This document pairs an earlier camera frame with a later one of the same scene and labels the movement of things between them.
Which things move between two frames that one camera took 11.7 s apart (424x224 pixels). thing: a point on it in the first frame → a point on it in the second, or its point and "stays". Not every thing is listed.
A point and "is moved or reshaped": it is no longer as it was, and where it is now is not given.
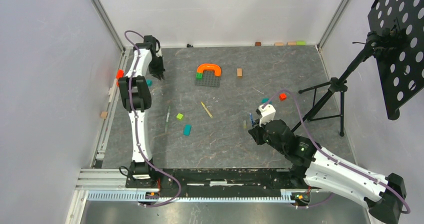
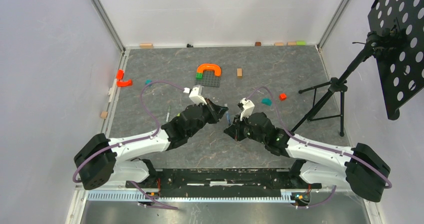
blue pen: x=252 y=122 is moved or reshaped
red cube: x=282 y=96 stays
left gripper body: x=156 y=66 → x=208 y=115
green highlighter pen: x=167 y=118 stays
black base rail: x=220 y=180 stays
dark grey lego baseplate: x=209 y=78 stays
